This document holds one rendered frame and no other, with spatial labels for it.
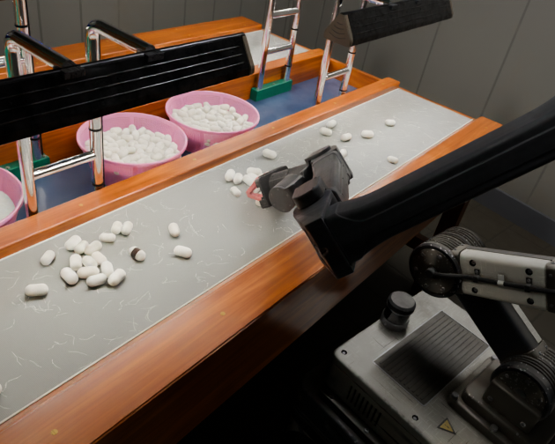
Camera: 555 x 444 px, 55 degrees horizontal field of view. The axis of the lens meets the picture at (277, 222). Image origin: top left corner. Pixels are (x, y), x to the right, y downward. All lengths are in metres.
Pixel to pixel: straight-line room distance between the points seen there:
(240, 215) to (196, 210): 0.10
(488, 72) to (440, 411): 2.01
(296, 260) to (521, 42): 2.04
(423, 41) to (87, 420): 2.70
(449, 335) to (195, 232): 0.71
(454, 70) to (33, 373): 2.59
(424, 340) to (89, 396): 0.87
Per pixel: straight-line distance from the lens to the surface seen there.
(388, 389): 1.28
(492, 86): 2.96
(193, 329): 0.90
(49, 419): 0.81
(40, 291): 0.99
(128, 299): 0.98
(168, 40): 2.09
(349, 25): 1.38
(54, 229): 1.11
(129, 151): 1.40
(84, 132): 1.44
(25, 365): 0.91
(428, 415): 1.28
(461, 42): 3.02
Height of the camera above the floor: 1.43
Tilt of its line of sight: 36 degrees down
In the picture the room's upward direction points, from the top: 11 degrees clockwise
